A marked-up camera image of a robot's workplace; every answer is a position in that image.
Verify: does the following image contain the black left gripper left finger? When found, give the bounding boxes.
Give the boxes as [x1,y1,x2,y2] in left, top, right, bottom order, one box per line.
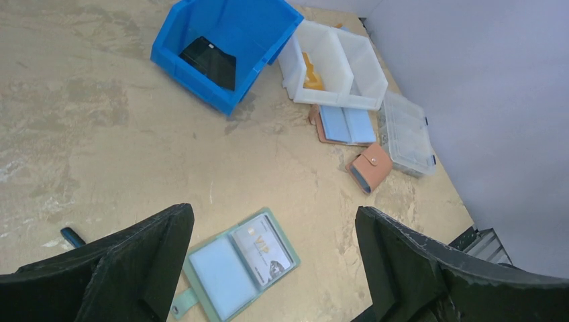
[1,203,195,321]

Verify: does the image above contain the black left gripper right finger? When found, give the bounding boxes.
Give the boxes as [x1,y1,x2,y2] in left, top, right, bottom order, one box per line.
[355,206,568,321]

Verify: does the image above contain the silver VIP card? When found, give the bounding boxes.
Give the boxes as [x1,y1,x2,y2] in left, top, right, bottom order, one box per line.
[231,213,294,288]

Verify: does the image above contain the orange card holder in tray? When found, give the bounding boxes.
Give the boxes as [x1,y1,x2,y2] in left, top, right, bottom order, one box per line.
[302,52,325,91]

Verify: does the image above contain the black card in blue bin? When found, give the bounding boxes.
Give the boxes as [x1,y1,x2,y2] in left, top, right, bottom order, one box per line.
[178,36,237,91]

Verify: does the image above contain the clear plastic screw box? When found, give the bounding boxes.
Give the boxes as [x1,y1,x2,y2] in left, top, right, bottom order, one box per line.
[377,91,437,178]

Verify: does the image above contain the white divided plastic tray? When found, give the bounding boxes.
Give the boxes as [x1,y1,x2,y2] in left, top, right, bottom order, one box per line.
[278,20,388,111]

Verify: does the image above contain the blue plastic bin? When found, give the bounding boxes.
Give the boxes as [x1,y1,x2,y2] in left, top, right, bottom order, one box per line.
[150,1,304,115]

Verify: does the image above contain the blue handled pliers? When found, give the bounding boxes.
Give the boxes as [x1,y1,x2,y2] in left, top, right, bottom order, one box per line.
[60,227,86,248]

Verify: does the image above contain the aluminium frame rail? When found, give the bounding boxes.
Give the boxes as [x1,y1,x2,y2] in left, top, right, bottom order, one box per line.
[449,225,513,267]

